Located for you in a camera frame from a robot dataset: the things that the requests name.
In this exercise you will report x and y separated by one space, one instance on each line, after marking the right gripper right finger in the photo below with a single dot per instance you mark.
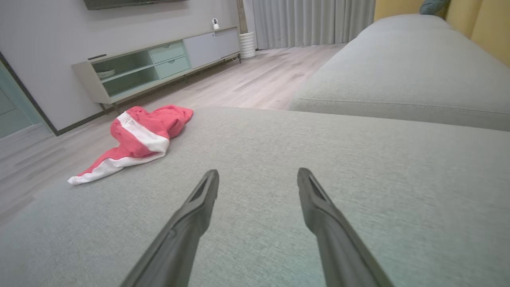
338 247

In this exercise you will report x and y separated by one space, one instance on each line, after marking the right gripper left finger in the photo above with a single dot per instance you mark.
179 239

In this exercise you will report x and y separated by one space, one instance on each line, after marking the red shorts with white band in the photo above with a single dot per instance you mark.
151 127

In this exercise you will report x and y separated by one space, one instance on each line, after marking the grey fabric sofa seat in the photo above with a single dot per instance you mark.
279 159

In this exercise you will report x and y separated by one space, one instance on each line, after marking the stack of white plates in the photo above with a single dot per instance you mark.
105 73

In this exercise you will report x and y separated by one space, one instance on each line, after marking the grey sofa cushion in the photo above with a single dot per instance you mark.
398 71

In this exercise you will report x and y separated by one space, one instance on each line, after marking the white and green TV cabinet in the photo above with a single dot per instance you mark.
207 48

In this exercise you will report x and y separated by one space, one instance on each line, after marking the dark remote control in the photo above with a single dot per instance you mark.
97 57

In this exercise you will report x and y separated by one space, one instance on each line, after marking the white ribbed cylinder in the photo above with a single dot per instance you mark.
247 46

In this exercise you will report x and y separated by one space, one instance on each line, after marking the teal interior door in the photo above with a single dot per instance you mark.
12 115

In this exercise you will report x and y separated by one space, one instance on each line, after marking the grey pleated curtain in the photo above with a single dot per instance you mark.
310 22

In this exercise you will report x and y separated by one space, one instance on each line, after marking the blue-green pillow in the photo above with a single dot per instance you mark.
434 6

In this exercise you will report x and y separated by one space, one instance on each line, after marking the small white security camera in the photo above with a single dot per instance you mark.
215 24

